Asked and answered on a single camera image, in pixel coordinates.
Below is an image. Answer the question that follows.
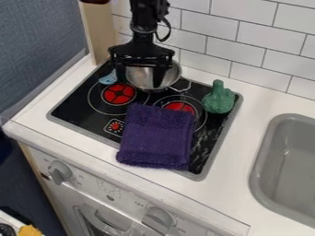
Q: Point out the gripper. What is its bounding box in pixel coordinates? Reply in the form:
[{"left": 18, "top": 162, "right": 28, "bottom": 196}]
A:
[{"left": 107, "top": 41, "right": 178, "bottom": 89}]

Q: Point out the silver pot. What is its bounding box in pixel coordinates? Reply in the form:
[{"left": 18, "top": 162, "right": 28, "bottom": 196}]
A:
[{"left": 122, "top": 59, "right": 184, "bottom": 92}]

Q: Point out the toy stove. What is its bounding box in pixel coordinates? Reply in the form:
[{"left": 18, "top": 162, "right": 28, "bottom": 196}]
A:
[{"left": 45, "top": 59, "right": 245, "bottom": 183}]

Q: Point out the blue toy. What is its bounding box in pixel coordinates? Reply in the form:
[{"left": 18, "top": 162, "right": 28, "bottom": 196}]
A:
[{"left": 97, "top": 69, "right": 120, "bottom": 86}]

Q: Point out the beige wooden board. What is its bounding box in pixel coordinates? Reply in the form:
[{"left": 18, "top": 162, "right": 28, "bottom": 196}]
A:
[{"left": 77, "top": 0, "right": 120, "bottom": 66}]

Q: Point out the purple cloth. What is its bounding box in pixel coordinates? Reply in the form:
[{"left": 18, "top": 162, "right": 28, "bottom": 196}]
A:
[{"left": 114, "top": 102, "right": 197, "bottom": 171}]

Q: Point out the green toy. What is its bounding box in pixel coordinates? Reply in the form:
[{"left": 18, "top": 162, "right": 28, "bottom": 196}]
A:
[{"left": 199, "top": 79, "right": 238, "bottom": 115}]

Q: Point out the toy sink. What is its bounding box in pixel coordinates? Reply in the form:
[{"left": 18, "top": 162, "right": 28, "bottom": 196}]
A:
[{"left": 247, "top": 112, "right": 315, "bottom": 229}]

